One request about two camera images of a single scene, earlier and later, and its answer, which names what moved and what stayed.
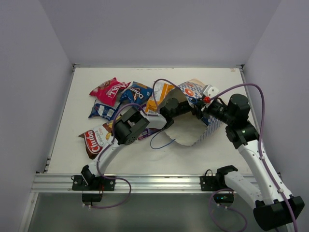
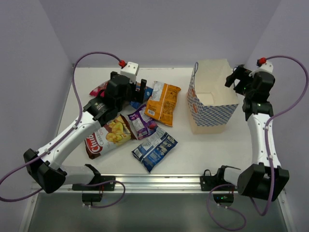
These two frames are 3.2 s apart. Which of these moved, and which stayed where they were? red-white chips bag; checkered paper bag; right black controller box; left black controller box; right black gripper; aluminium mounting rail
Moved: checkered paper bag; right black gripper
Stayed: aluminium mounting rail; red-white chips bag; right black controller box; left black controller box
